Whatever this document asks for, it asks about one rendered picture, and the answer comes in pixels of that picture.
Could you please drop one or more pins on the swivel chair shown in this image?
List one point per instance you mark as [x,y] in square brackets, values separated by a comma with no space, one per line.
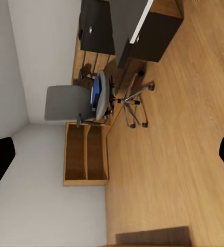
[72,103]

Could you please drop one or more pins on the notebook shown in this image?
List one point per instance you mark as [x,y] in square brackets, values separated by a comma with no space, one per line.
[136,12]

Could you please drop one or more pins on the desk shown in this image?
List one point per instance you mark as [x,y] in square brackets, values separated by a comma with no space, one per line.
[120,32]

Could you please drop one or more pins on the bookcase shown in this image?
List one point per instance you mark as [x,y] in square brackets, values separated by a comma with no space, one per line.
[85,164]
[77,135]
[111,117]

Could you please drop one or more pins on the folder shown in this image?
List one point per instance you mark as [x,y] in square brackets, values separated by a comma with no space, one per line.
[95,93]

